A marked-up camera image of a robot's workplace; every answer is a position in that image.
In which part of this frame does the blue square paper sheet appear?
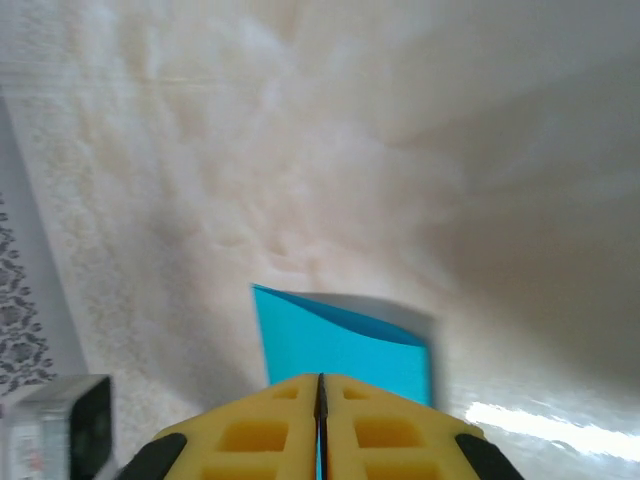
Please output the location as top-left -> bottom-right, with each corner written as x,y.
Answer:
249,282 -> 435,409

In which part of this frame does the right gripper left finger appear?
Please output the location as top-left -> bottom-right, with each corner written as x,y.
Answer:
134,372 -> 321,480

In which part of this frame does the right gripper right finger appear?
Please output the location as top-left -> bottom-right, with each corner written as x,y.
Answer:
322,372 -> 526,480

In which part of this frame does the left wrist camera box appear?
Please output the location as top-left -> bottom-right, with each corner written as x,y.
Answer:
0,374 -> 115,480

